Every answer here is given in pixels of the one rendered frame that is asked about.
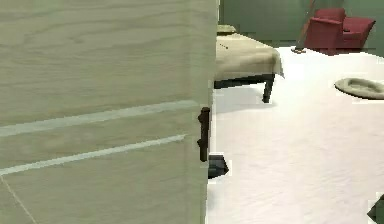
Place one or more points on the dark grey angular object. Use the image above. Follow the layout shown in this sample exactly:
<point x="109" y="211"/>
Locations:
<point x="216" y="166"/>

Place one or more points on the dark green angular object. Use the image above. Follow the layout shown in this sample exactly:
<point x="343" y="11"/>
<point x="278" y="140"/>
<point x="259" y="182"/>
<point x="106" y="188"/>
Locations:
<point x="378" y="211"/>

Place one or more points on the pale wooden room door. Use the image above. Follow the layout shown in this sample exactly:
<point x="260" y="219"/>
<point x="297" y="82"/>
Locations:
<point x="100" y="100"/>

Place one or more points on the beige round floor cushion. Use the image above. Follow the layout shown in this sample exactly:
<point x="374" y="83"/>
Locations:
<point x="361" y="87"/>

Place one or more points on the beige bed with dark legs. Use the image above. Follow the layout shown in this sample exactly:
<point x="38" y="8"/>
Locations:
<point x="243" y="56"/>

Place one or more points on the olive green pillow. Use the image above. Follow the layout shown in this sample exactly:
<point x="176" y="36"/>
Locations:
<point x="226" y="29"/>

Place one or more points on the red armchair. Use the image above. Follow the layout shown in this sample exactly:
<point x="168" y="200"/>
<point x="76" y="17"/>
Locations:
<point x="333" y="31"/>

